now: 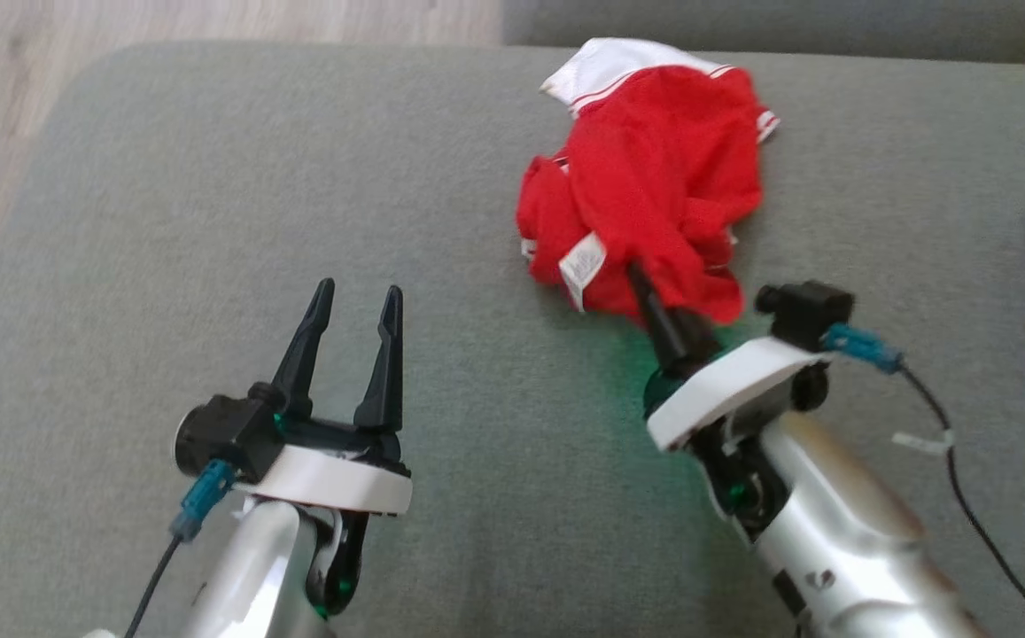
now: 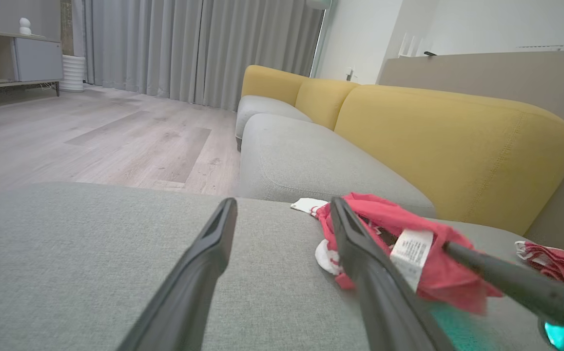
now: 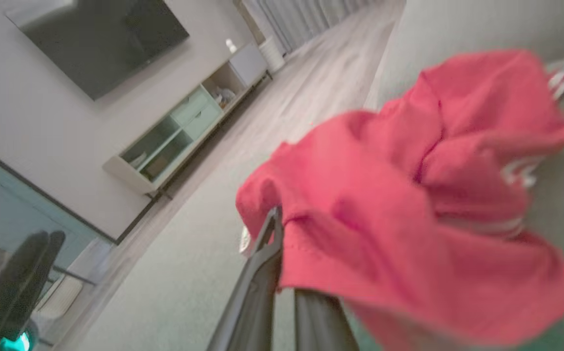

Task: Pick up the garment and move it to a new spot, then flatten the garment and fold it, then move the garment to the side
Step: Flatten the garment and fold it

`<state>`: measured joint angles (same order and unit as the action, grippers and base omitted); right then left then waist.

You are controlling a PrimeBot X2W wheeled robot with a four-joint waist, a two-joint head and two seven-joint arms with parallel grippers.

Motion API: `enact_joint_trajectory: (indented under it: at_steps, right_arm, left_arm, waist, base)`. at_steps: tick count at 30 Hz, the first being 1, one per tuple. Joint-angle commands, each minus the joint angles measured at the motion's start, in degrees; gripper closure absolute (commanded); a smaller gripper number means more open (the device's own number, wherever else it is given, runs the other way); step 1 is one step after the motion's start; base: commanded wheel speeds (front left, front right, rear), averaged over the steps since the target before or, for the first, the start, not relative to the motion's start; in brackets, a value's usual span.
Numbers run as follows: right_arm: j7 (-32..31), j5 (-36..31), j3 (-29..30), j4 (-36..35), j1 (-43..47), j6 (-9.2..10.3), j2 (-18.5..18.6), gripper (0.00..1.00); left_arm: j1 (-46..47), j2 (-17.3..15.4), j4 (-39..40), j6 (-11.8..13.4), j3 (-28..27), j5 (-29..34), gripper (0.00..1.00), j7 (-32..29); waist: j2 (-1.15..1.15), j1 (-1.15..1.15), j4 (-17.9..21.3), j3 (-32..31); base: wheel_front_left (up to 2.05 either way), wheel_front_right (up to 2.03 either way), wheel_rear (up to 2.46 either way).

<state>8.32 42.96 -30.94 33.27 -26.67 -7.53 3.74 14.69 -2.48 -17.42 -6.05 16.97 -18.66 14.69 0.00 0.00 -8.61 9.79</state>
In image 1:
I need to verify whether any grey sofa seat cushion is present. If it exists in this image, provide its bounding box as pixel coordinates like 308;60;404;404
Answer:
0;40;1025;638

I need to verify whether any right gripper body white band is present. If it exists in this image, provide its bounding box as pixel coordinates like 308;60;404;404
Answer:
643;335;834;543

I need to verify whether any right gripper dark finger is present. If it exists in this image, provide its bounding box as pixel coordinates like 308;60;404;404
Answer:
625;261;718;377

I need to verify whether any left arm cable teal plug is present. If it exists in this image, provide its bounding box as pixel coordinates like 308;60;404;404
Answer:
122;458;239;638

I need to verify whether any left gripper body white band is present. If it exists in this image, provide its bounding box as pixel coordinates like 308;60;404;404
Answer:
232;415;415;619

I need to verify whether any red basketball jersey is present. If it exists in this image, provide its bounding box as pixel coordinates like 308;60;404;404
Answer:
516;37;781;327

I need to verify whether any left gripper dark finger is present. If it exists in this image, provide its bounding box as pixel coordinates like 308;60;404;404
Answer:
353;285;405;435
269;278;337;419

